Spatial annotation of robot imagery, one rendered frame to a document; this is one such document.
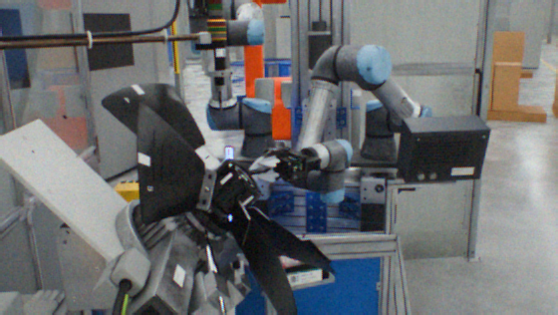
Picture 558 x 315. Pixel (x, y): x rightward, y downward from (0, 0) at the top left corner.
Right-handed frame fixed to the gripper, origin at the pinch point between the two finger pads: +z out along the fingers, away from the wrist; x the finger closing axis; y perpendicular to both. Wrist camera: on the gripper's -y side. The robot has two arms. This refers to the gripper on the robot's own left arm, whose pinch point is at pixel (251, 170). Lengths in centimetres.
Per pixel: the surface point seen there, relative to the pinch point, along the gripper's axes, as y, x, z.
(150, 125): 19.6, -23.8, 38.8
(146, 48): -435, 30, -187
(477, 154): 28, 1, -71
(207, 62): 2.0, -30.9, 15.1
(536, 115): -205, 131, -718
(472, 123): 24, -8, -72
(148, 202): 27, -12, 44
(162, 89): -13.3, -22.1, 18.6
